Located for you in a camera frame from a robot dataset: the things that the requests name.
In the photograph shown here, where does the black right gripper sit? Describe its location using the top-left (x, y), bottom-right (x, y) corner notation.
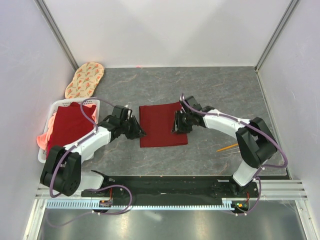
top-left (171, 110), bottom-right (194, 135)

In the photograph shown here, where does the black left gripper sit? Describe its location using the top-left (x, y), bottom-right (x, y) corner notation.
top-left (119, 115), bottom-right (147, 140)

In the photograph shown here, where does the red cloth napkin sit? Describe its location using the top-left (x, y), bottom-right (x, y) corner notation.
top-left (139, 102), bottom-right (188, 148)

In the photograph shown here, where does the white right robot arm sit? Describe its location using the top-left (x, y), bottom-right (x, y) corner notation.
top-left (172, 106), bottom-right (277, 197)

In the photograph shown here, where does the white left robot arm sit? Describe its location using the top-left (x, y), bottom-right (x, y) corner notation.
top-left (40, 115), bottom-right (147, 198)

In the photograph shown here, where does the orange plastic fork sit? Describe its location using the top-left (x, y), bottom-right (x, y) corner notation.
top-left (216, 143), bottom-right (238, 152)

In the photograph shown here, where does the red cloth in basket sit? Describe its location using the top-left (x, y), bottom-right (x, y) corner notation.
top-left (47, 102), bottom-right (97, 151)

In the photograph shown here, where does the floral oval placemat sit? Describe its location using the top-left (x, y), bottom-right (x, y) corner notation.
top-left (64, 62), bottom-right (105, 99)

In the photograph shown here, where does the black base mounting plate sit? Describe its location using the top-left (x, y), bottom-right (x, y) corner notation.
top-left (81, 175), bottom-right (261, 206)

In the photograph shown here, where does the salmon pink cloth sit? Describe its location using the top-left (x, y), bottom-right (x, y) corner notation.
top-left (36, 112), bottom-right (57, 150)

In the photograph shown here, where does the white plastic basket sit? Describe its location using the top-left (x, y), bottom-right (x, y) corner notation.
top-left (36, 98), bottom-right (100, 163)

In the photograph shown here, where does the white slotted cable duct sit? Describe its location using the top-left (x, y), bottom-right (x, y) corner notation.
top-left (46, 199), bottom-right (236, 211)

